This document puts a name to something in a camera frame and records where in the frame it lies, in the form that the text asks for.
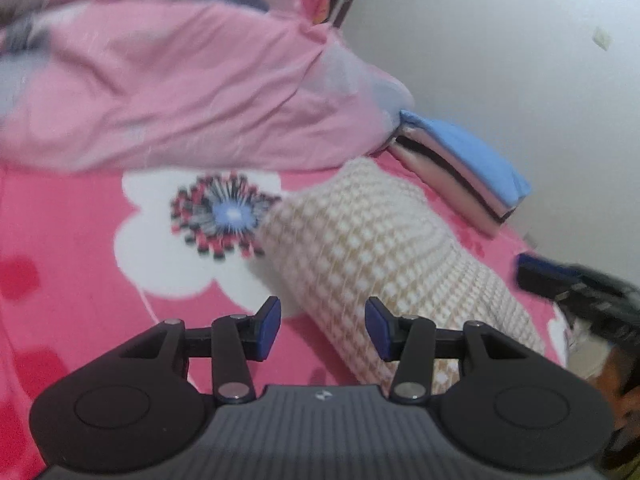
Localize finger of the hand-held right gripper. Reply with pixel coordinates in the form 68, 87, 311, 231
516, 253, 591, 301
555, 265, 640, 356

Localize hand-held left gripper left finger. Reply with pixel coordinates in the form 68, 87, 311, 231
120, 296, 282, 405

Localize black folded garment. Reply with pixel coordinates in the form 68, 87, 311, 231
390, 135, 516, 226

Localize blue folded garment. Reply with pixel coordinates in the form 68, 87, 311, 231
399, 109, 532, 210

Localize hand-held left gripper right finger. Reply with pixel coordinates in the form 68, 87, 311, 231
365, 296, 526, 405

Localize pink patterned duvet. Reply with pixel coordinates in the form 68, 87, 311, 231
0, 0, 416, 173

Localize beige houndstooth coat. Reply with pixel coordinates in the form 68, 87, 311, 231
255, 157, 548, 396

